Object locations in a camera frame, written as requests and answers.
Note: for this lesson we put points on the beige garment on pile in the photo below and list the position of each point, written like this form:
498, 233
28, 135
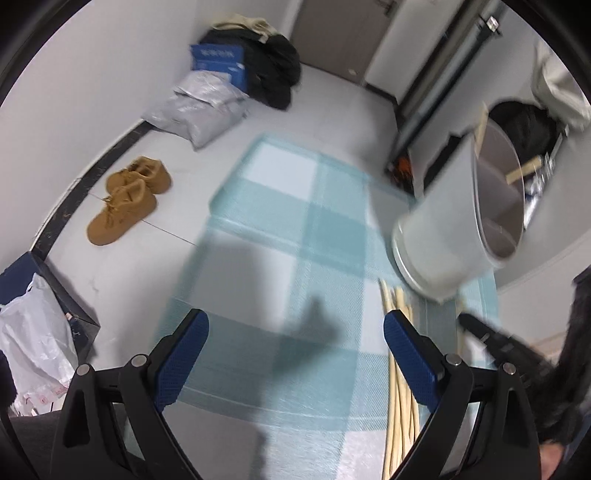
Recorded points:
257, 25

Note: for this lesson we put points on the grey door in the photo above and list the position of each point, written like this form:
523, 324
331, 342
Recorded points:
341, 37

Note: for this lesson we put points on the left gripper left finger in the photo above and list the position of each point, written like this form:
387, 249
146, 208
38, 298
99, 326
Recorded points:
149, 383

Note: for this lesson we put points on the grey plastic parcel bag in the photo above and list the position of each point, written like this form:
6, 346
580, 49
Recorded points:
203, 106

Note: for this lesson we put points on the blue cardboard box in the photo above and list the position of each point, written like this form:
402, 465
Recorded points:
220, 58

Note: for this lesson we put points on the white shoulder bag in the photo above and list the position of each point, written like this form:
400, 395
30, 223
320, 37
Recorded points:
554, 87

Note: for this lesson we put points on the white plastic bag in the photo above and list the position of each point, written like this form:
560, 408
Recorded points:
37, 341

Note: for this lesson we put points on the black clothes pile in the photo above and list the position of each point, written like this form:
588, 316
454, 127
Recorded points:
272, 64

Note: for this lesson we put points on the tan suede shoe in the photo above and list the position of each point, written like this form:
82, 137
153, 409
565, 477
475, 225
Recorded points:
124, 207
151, 171

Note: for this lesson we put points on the teal plaid placemat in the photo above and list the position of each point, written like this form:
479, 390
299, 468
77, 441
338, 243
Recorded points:
285, 250

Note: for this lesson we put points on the white utensil holder cup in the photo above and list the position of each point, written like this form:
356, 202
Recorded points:
470, 221

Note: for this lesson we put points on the orange black tool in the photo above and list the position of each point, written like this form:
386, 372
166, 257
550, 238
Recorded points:
400, 172

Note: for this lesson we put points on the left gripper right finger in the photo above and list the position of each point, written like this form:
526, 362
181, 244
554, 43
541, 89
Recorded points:
442, 383

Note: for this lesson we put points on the black jacket hanging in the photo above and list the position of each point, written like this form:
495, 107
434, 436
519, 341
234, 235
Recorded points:
531, 130

